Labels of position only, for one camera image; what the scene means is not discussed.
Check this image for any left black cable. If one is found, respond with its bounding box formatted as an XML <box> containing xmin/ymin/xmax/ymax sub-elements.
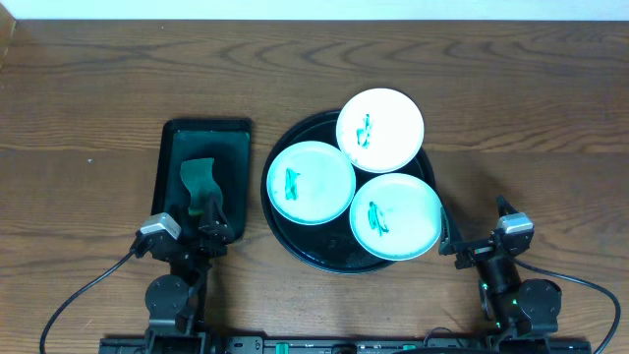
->
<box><xmin>38</xmin><ymin>249</ymin><xmax>137</xmax><ymax>354</ymax></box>

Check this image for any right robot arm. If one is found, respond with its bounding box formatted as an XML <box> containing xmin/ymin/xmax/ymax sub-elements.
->
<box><xmin>438</xmin><ymin>196</ymin><xmax>561</xmax><ymax>338</ymax></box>

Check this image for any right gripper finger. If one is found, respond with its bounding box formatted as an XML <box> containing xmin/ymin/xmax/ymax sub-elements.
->
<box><xmin>438</xmin><ymin>206</ymin><xmax>464</xmax><ymax>256</ymax></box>
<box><xmin>496</xmin><ymin>195</ymin><xmax>518</xmax><ymax>217</ymax></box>

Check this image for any right black cable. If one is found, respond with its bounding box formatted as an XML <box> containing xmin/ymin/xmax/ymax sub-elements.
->
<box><xmin>513</xmin><ymin>258</ymin><xmax>622</xmax><ymax>354</ymax></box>

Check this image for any rectangular black sponge tray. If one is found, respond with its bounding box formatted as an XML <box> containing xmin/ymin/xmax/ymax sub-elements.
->
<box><xmin>151</xmin><ymin>118</ymin><xmax>252</xmax><ymax>240</ymax></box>

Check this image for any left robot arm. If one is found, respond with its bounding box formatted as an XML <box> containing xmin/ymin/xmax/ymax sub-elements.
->
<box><xmin>131</xmin><ymin>192</ymin><xmax>235</xmax><ymax>336</ymax></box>

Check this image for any green dish sponge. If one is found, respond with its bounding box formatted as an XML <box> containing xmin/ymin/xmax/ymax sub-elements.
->
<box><xmin>180</xmin><ymin>157</ymin><xmax>223</xmax><ymax>216</ymax></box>

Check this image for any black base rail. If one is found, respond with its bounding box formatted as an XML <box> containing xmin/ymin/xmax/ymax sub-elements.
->
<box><xmin>98</xmin><ymin>336</ymin><xmax>593</xmax><ymax>354</ymax></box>

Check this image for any black cable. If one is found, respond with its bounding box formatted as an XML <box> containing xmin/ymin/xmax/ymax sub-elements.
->
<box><xmin>38</xmin><ymin>249</ymin><xmax>137</xmax><ymax>354</ymax></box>
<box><xmin>513</xmin><ymin>258</ymin><xmax>622</xmax><ymax>354</ymax></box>

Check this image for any white plate back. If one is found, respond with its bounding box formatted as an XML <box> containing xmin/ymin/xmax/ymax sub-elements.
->
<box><xmin>335</xmin><ymin>88</ymin><xmax>425</xmax><ymax>173</ymax></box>

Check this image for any white plate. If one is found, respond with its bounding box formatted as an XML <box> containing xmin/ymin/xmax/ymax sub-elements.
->
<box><xmin>265</xmin><ymin>141</ymin><xmax>357</xmax><ymax>226</ymax></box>
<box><xmin>335</xmin><ymin>88</ymin><xmax>425</xmax><ymax>173</ymax></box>
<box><xmin>349</xmin><ymin>173</ymin><xmax>442</xmax><ymax>262</ymax></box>

